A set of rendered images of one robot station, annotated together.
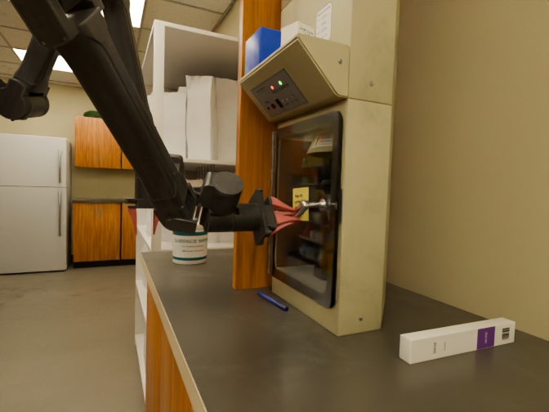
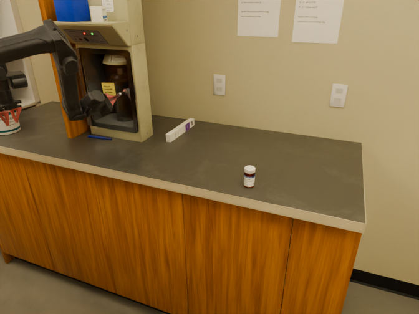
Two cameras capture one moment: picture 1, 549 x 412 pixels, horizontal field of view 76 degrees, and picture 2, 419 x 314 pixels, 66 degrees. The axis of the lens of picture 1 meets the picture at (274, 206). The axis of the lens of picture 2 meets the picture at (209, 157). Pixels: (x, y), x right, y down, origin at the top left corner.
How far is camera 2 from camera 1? 0.99 m
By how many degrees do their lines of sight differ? 47
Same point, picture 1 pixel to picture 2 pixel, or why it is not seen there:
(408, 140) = not seen: hidden behind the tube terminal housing
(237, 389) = (130, 166)
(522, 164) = (189, 56)
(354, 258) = (142, 111)
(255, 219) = (103, 106)
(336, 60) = (125, 30)
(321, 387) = (152, 157)
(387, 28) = (139, 7)
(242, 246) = not seen: hidden behind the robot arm
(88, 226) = not seen: outside the picture
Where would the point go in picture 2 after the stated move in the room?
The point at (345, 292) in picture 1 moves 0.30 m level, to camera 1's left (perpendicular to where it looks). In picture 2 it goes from (141, 124) to (83, 141)
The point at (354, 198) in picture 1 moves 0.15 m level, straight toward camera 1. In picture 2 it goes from (139, 87) to (150, 94)
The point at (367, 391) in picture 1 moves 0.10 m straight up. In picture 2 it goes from (164, 153) to (163, 133)
